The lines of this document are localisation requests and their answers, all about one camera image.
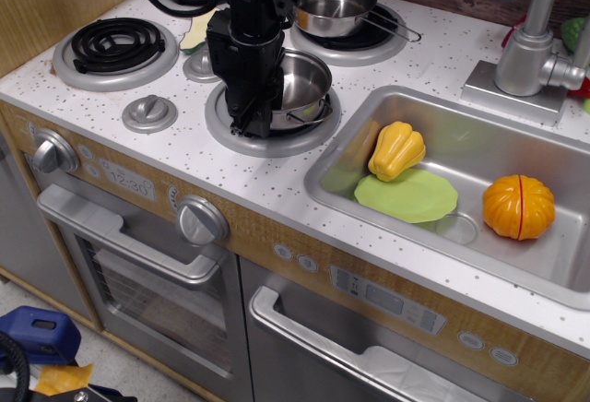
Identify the dishwasher door with handle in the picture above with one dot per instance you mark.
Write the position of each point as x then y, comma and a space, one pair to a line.
304, 347

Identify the grey oven knob left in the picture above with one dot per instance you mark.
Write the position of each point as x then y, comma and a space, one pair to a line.
53, 153

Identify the steel saucepan with wire handle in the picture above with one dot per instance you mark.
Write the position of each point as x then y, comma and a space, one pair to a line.
342, 18

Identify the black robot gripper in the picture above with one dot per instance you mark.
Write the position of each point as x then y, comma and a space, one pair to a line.
251, 72

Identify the silver toy faucet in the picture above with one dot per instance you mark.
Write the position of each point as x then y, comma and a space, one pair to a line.
530, 80

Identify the green toy plate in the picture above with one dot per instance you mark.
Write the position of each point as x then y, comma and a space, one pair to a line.
415, 196

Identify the black coil burner front left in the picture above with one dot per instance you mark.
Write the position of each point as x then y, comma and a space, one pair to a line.
115, 54

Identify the yellow tape piece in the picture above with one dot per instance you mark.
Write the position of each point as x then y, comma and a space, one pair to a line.
57, 379

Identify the grey stove top knob rear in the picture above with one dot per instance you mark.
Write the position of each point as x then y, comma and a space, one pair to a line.
198, 67

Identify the small steel pot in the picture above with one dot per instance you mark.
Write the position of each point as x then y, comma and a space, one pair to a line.
306, 84

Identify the grey stove knob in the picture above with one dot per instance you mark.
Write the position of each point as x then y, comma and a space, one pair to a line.
150, 114
198, 67

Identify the grey oven knob right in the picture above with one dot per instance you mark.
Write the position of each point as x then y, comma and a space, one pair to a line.
199, 222

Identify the red toy vegetable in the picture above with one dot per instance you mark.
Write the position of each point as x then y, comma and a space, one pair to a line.
583, 92

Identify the blue device on floor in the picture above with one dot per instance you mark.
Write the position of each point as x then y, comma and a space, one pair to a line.
47, 337

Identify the grey oven knob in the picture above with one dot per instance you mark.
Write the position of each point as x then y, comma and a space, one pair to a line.
199, 222
53, 153

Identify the yellow toy bell pepper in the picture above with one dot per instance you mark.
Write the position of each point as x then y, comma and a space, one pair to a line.
398, 148

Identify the green toy vegetable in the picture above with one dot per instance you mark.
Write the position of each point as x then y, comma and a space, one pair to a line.
570, 30

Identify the grey stove top knob front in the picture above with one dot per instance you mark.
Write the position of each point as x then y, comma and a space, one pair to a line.
150, 114

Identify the oven door with window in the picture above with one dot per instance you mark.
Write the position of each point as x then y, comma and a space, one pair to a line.
179, 304

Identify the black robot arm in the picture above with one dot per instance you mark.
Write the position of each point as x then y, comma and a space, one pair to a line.
261, 19

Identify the orange toy pumpkin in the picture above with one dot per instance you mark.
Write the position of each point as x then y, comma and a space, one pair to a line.
518, 207

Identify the silver sink basin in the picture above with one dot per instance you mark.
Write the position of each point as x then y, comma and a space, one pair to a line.
470, 150

